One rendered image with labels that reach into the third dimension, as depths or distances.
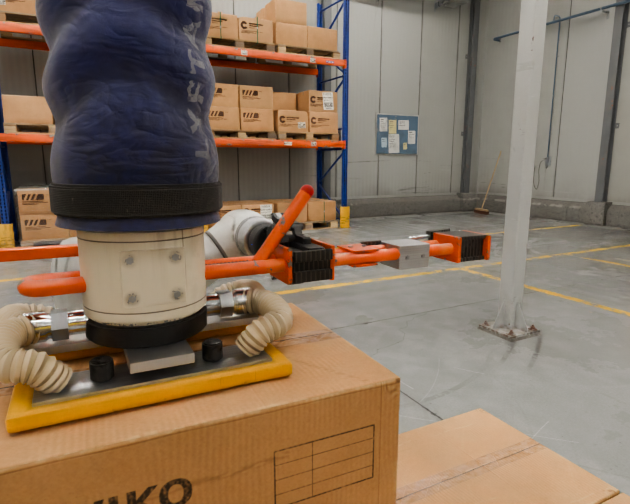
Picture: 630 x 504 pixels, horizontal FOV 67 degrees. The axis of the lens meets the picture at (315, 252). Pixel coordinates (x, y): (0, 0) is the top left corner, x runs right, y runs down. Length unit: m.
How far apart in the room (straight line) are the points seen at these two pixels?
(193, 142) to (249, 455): 0.40
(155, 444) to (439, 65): 11.93
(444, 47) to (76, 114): 11.96
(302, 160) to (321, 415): 9.53
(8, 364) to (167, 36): 0.42
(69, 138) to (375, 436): 0.55
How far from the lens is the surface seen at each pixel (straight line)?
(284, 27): 8.79
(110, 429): 0.62
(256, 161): 9.69
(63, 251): 0.98
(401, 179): 11.46
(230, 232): 1.05
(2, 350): 0.66
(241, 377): 0.66
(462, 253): 0.97
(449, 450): 1.31
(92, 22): 0.64
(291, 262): 0.75
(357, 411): 0.68
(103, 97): 0.63
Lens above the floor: 1.24
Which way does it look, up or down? 11 degrees down
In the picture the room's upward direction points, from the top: straight up
